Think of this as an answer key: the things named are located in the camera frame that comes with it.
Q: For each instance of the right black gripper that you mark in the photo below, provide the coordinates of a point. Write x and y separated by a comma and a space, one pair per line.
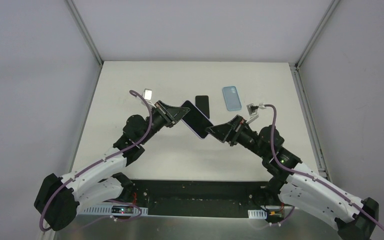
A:
235, 130

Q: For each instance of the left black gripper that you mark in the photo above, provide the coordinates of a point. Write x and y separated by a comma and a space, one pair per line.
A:
165, 114

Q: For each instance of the purple-edged black smartphone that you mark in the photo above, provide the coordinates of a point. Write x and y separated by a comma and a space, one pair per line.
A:
196, 120

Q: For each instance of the light blue phone case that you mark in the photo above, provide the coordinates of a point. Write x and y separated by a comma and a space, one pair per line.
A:
231, 98

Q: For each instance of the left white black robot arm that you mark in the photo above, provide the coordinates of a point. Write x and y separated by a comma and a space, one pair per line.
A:
61, 198

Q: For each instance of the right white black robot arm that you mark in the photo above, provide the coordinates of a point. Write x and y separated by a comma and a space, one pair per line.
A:
295, 184

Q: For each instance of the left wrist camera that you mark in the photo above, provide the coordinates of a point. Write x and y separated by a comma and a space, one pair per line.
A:
147, 95

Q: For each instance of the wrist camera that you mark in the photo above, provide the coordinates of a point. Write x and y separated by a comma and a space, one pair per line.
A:
147, 95
253, 111

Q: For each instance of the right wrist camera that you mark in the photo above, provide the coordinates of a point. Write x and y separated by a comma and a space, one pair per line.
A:
253, 111

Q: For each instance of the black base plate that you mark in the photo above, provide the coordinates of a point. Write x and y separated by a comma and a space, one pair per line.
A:
213, 199

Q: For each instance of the right white cable duct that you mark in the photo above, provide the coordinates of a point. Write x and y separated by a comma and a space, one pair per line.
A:
257, 214

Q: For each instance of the left aluminium frame post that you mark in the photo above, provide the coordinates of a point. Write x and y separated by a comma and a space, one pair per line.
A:
78, 20

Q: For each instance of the aluminium frame post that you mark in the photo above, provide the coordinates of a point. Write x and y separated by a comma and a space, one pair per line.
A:
317, 32
78, 20

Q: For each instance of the right aluminium frame post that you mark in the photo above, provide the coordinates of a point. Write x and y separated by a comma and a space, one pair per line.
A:
317, 32

